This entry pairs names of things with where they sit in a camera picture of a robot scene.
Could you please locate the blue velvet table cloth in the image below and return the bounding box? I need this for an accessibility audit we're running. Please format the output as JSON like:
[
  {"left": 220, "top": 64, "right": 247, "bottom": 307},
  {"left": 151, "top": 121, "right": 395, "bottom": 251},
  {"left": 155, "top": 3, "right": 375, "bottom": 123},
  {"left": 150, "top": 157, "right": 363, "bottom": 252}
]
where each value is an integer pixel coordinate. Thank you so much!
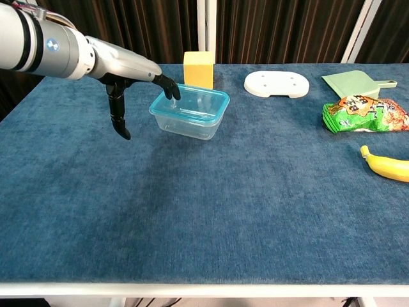
[{"left": 0, "top": 63, "right": 409, "bottom": 285}]

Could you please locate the clear plastic container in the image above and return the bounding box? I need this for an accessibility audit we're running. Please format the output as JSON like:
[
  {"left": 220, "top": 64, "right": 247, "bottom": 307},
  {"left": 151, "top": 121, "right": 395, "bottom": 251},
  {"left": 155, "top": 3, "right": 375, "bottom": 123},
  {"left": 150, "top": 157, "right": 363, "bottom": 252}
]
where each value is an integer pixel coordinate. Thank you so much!
[{"left": 153, "top": 83, "right": 231, "bottom": 141}]

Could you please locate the green orange snack bag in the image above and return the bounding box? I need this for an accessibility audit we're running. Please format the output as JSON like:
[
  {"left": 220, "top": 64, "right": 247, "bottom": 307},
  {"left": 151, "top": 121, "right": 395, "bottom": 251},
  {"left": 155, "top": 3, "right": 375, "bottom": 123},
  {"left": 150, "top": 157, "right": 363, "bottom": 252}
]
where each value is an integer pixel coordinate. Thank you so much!
[{"left": 321, "top": 95, "right": 409, "bottom": 134}]

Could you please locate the white oval plastic board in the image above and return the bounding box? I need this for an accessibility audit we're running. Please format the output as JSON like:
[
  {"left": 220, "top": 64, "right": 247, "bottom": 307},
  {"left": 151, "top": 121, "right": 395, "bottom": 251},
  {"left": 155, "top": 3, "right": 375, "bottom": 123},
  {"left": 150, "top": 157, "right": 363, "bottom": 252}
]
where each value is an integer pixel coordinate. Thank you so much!
[{"left": 243, "top": 70, "right": 310, "bottom": 99}]

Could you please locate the yellow banana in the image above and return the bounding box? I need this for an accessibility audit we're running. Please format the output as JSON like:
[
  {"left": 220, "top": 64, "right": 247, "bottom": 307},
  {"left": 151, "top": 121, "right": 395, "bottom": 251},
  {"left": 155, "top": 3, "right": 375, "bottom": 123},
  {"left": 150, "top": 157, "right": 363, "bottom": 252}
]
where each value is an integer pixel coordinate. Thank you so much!
[{"left": 360, "top": 145, "right": 409, "bottom": 184}]

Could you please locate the yellow cube block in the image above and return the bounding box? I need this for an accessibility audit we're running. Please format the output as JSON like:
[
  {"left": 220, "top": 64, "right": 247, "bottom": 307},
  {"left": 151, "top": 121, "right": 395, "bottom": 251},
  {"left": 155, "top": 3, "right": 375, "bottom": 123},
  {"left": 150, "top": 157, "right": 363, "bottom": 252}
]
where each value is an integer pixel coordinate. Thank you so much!
[{"left": 183, "top": 51, "right": 215, "bottom": 90}]

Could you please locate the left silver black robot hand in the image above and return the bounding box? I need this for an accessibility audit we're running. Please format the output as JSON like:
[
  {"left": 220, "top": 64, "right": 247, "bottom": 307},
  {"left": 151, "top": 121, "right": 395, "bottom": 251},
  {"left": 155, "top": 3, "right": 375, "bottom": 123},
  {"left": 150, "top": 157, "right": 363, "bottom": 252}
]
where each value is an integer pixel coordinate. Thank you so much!
[{"left": 84, "top": 35, "right": 181, "bottom": 141}]

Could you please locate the white table frame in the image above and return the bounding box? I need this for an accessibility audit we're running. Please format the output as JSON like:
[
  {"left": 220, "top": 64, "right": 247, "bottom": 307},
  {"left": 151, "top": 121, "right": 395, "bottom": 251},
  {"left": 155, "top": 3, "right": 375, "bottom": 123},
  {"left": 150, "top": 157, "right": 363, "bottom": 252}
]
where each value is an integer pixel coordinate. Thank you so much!
[{"left": 0, "top": 281, "right": 409, "bottom": 307}]

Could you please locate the blue translucent plastic lid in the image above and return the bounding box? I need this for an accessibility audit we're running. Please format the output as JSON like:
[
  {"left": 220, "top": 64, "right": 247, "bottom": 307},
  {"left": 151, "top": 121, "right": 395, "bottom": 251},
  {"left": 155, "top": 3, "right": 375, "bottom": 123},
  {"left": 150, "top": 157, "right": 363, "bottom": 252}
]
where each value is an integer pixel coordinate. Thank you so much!
[{"left": 148, "top": 83, "right": 231, "bottom": 124}]

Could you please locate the white slanted frame post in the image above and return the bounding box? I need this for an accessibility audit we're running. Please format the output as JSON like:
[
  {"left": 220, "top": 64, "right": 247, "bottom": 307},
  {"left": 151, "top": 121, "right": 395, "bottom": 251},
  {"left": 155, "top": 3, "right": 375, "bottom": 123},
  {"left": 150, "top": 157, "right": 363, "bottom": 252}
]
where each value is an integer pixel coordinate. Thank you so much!
[{"left": 340, "top": 0, "right": 383, "bottom": 64}]

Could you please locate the white upright frame post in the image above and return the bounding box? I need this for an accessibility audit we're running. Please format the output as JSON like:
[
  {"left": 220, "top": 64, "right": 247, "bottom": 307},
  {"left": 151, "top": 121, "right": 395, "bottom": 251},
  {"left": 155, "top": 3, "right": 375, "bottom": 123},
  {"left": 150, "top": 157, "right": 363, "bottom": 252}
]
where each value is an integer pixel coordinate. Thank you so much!
[{"left": 196, "top": 0, "right": 218, "bottom": 65}]

